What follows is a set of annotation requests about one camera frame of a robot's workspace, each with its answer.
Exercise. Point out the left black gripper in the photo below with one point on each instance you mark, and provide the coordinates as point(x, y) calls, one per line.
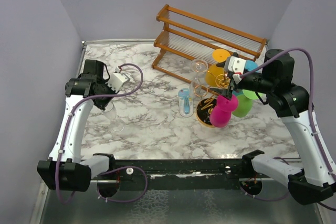
point(102, 104)

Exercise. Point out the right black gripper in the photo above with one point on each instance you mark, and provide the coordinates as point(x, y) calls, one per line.
point(227, 93)

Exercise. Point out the yellow plastic wine glass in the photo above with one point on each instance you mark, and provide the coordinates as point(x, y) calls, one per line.
point(215, 75)

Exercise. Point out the clear wine glass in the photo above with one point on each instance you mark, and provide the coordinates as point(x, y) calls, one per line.
point(199, 68)
point(110, 112)

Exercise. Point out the blue plastic wine glass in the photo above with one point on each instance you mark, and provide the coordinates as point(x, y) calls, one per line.
point(249, 65)

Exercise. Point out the green plastic wine glass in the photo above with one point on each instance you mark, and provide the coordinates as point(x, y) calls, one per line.
point(245, 103)

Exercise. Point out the pink plastic wine glass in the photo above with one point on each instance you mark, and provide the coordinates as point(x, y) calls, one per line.
point(222, 112)

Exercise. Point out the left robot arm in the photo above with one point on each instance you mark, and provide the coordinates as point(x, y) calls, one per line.
point(64, 169)

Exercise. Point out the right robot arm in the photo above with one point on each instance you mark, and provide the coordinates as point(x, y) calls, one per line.
point(314, 182)

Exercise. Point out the wooden two-tier rack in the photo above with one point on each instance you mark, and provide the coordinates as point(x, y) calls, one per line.
point(194, 37)

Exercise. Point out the blue tool in blister pack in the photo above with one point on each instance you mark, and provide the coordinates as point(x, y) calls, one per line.
point(186, 102)

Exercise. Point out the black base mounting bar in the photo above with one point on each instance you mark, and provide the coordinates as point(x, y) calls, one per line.
point(177, 174)

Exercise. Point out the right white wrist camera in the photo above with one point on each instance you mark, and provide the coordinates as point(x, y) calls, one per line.
point(235, 66)

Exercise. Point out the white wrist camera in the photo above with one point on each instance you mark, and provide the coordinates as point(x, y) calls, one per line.
point(235, 66)
point(117, 80)

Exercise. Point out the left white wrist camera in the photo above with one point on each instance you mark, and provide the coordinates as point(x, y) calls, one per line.
point(117, 80)

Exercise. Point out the gold wire wine glass rack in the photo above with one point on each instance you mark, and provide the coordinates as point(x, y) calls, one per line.
point(205, 107)

